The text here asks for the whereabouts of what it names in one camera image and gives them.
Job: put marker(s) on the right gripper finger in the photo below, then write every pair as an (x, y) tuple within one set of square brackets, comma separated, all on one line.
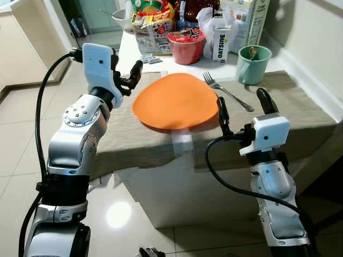
[(267, 103), (224, 115)]

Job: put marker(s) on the orange plastic plate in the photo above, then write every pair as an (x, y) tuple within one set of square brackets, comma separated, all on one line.
[(171, 101)]

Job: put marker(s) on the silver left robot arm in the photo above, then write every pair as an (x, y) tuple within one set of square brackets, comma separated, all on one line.
[(75, 144)]

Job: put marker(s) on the small blister pack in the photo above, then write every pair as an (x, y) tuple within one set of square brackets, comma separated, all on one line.
[(151, 59)]

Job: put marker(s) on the printed grey food box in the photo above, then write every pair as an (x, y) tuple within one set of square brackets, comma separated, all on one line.
[(150, 42)]

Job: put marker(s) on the green cup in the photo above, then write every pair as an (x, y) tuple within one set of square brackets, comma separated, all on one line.
[(253, 69)]

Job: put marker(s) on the red instant noodle bowl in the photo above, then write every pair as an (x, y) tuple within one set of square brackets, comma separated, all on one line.
[(186, 51)]

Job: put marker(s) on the colourful snack packet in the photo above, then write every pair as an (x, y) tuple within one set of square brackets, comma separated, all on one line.
[(155, 16)]

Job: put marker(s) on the white Oatside milk carton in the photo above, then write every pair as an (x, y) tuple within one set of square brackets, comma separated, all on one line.
[(222, 43)]

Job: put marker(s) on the large green white carton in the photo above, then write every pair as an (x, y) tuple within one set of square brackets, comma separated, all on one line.
[(249, 21)]

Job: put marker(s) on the white plastic bag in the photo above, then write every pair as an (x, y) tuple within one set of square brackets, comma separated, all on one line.
[(205, 24)]

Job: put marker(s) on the dark red bag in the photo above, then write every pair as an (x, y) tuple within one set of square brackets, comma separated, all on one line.
[(195, 10)]

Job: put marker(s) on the cream kitchen cabinet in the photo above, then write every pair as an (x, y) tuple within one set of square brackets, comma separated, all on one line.
[(27, 48)]

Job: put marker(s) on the black robot foot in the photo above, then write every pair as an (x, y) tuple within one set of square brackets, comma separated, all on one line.
[(151, 252)]

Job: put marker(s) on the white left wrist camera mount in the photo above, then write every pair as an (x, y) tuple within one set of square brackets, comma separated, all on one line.
[(99, 64)]

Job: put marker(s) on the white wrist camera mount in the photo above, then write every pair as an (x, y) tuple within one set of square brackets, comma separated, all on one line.
[(268, 131), (99, 64)]

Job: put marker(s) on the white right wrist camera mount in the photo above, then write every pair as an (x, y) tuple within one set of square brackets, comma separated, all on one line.
[(268, 131)]

